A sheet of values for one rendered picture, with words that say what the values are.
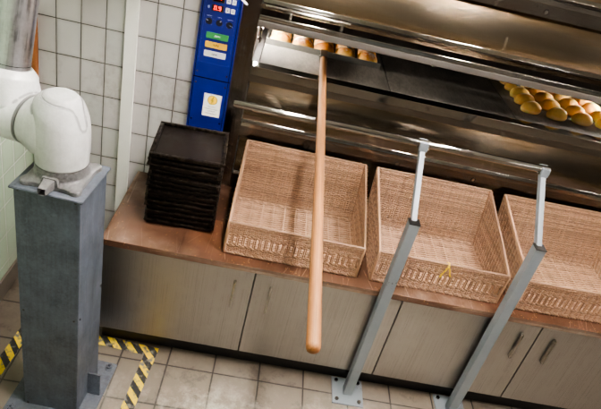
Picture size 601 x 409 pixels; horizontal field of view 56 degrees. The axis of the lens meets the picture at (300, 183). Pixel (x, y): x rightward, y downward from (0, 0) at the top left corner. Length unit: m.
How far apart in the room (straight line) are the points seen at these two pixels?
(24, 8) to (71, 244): 0.69
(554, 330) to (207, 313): 1.44
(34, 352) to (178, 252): 0.60
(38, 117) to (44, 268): 0.51
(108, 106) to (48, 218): 0.90
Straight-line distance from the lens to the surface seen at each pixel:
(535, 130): 2.68
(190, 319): 2.48
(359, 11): 2.33
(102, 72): 2.58
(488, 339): 2.50
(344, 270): 2.31
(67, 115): 1.70
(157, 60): 2.48
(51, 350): 2.25
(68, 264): 1.94
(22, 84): 1.82
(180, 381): 2.57
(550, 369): 2.80
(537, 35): 2.52
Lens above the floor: 2.02
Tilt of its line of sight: 31 degrees down
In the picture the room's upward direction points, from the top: 14 degrees clockwise
